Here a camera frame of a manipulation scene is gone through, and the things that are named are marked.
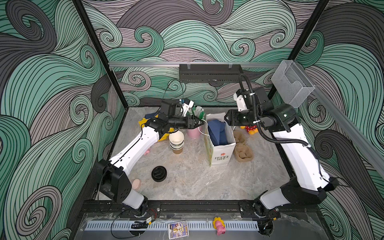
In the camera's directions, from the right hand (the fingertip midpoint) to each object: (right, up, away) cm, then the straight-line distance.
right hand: (230, 117), depth 65 cm
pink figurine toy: (-5, -49, +2) cm, 50 cm away
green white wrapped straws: (-12, +4, +26) cm, 29 cm away
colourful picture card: (-24, -52, +2) cm, 57 cm away
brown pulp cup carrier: (+16, -22, +26) cm, 38 cm away
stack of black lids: (-36, -33, +18) cm, 52 cm away
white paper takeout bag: (-2, -20, +11) cm, 23 cm away
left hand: (-12, -2, +6) cm, 13 cm away
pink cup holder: (-15, -11, +34) cm, 39 cm away
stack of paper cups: (-26, -14, +22) cm, 37 cm away
